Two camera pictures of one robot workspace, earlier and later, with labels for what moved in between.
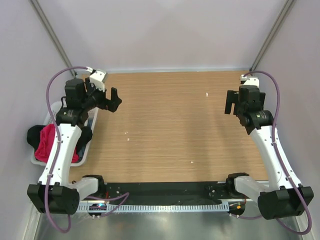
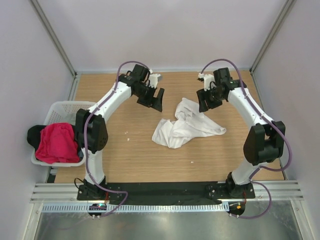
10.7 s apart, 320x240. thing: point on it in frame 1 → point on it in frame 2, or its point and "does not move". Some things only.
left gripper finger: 112,105 → 157,104
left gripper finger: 114,94 → 160,94
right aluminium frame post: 279,23 does not move
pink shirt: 45,143 does not move
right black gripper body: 262,96 → 213,96
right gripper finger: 228,107 → 204,105
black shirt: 33,133 does not move
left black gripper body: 96,97 → 146,95
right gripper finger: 232,95 → 202,96
